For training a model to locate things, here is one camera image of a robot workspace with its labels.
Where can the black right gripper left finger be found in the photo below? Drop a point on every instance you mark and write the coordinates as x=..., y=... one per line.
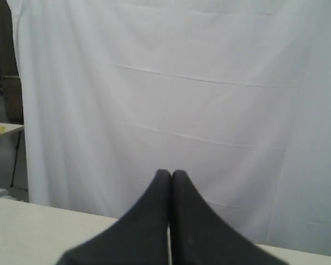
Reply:
x=139, y=237

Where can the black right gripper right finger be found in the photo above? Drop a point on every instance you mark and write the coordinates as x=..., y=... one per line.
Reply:
x=199, y=236

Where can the white backdrop cloth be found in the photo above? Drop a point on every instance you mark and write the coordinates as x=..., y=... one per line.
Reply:
x=236, y=93

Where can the background table with legs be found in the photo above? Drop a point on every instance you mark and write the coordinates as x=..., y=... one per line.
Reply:
x=13, y=171

